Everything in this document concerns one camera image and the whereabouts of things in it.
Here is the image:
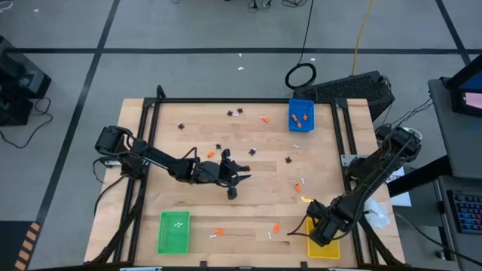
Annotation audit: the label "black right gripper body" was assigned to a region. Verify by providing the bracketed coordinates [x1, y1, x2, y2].
[308, 200, 342, 248]

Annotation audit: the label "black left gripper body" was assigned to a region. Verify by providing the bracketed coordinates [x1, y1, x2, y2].
[195, 148, 242, 200]

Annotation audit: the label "yellow plastic basket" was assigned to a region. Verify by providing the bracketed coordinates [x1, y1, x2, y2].
[307, 216, 341, 260]

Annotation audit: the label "green plastic basket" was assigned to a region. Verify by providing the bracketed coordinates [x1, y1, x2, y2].
[157, 210, 191, 255]

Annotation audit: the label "blue plastic basket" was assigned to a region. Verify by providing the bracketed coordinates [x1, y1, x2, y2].
[288, 98, 316, 133]

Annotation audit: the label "white crumpled plastic bag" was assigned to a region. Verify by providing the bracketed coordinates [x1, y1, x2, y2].
[362, 196, 392, 230]

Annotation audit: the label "white paper sheet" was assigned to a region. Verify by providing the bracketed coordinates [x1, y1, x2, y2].
[383, 165, 413, 208]

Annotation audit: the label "black desk base bar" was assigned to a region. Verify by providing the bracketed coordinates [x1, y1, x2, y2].
[387, 156, 453, 199]

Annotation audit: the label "dark grey desk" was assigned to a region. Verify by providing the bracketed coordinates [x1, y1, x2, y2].
[435, 175, 482, 271]

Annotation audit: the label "backlit black keyboard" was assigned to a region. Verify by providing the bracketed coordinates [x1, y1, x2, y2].
[447, 189, 482, 235]

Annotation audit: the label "black computer monitor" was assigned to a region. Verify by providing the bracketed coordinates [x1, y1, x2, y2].
[446, 54, 482, 118]

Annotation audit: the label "black mat orange stripes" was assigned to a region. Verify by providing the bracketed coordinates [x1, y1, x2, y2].
[0, 220, 42, 271]

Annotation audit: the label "black equipment case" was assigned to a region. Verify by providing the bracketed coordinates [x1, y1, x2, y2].
[0, 35, 53, 127]

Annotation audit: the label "black coiled hanging cable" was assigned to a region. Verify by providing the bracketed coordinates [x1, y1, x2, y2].
[284, 0, 318, 91]

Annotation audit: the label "black floor cable bundle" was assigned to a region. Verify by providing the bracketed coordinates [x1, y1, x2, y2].
[246, 0, 310, 9]

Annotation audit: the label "yellow hanging cable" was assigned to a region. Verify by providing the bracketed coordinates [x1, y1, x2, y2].
[351, 0, 375, 75]

